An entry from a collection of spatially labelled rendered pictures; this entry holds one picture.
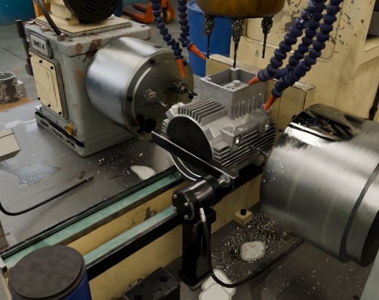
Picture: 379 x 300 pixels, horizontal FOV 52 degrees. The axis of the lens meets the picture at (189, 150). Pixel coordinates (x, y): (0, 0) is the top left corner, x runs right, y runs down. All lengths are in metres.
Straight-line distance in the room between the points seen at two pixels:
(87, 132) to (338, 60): 0.73
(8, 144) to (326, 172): 0.61
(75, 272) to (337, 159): 0.45
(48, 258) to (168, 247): 0.53
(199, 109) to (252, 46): 0.32
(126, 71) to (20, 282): 0.72
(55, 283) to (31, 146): 1.07
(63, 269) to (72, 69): 0.86
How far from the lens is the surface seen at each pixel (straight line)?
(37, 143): 1.39
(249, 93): 0.88
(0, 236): 0.98
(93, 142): 1.26
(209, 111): 0.84
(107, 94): 1.03
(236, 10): 0.77
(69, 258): 0.35
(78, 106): 1.19
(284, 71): 0.79
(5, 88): 3.37
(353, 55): 0.94
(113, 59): 1.05
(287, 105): 0.90
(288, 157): 0.68
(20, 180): 1.22
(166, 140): 0.87
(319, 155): 0.66
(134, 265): 0.81
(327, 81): 0.98
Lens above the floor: 1.47
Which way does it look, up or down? 32 degrees down
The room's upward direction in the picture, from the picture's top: 1 degrees clockwise
